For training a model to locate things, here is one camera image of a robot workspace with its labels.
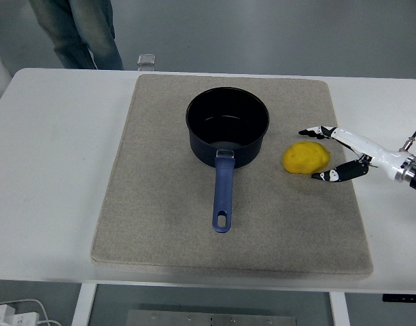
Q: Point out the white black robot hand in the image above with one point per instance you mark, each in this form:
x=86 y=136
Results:
x=371 y=147

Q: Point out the grey metal plate with screws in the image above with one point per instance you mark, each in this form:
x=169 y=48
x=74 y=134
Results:
x=211 y=319

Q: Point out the black table control panel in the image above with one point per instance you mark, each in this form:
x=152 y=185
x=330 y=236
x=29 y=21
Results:
x=403 y=297

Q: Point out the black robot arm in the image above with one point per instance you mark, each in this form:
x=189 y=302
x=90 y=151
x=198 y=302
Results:
x=415 y=173

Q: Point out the beige fabric mat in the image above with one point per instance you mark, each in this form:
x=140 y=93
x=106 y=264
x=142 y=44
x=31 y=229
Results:
x=160 y=203

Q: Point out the white table leg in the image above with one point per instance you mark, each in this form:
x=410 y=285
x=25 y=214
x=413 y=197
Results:
x=340 y=310
x=83 y=305

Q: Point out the white power strip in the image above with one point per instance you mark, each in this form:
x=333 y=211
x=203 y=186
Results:
x=17 y=318

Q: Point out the yellow potato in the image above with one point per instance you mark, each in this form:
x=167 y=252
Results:
x=306 y=158

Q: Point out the small clear square object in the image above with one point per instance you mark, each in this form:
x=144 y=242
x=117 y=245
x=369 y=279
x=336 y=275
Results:
x=146 y=59

